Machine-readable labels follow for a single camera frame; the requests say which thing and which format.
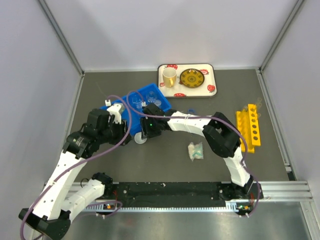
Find white round dish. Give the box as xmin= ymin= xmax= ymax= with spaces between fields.
xmin=134 ymin=132 xmax=147 ymax=145

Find yellow ceramic mug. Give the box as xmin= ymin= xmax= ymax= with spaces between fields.
xmin=162 ymin=67 xmax=177 ymax=88

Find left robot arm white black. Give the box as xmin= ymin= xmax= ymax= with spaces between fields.
xmin=18 ymin=103 xmax=131 ymax=240

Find clear glass beaker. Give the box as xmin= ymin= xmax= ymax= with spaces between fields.
xmin=129 ymin=93 xmax=144 ymax=111

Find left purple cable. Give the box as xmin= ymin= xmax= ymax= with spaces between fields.
xmin=19 ymin=94 xmax=133 ymax=240

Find yellow test tube rack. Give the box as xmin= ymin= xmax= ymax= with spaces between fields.
xmin=235 ymin=103 xmax=261 ymax=154

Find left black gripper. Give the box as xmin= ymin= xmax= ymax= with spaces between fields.
xmin=98 ymin=117 xmax=133 ymax=146

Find blue plastic compartment bin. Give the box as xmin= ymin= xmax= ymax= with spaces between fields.
xmin=98 ymin=83 xmax=173 ymax=138

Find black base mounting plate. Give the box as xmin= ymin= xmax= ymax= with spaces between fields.
xmin=98 ymin=182 xmax=264 ymax=208

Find yellow black patterned plate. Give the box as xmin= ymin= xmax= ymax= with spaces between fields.
xmin=179 ymin=68 xmax=205 ymax=88

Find small glass beaker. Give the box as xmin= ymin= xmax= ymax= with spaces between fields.
xmin=154 ymin=99 xmax=162 ymax=108

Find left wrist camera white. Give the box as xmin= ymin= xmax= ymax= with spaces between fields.
xmin=105 ymin=100 xmax=125 ymax=124

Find plastic bag with gloves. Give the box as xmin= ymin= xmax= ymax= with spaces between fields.
xmin=188 ymin=142 xmax=204 ymax=162

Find round glass flask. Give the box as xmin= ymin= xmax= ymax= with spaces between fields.
xmin=146 ymin=91 xmax=158 ymax=104

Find blue frame safety goggles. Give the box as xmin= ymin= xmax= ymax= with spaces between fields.
xmin=187 ymin=108 xmax=196 ymax=113

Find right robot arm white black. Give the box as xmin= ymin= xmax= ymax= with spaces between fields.
xmin=140 ymin=103 xmax=254 ymax=200

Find strawberry pattern white tray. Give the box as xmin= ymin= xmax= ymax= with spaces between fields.
xmin=157 ymin=63 xmax=217 ymax=98

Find grey slotted cable duct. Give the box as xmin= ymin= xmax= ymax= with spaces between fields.
xmin=82 ymin=201 xmax=241 ymax=213

